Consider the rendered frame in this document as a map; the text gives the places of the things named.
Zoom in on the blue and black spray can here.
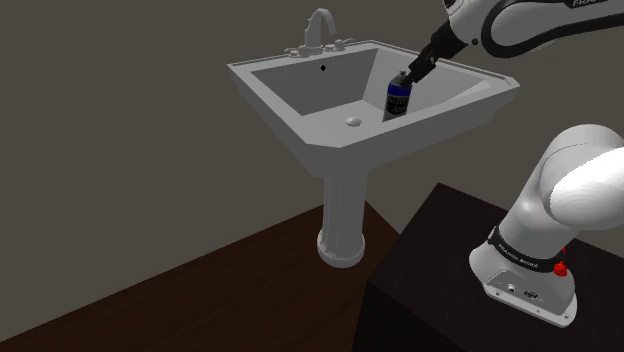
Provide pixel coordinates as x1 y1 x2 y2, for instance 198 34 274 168
382 70 414 123

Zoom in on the grey pedestal sink with faucet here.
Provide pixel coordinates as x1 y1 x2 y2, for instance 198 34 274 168
226 8 521 269

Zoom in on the dark robot stand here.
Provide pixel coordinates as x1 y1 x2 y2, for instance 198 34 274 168
351 182 624 352

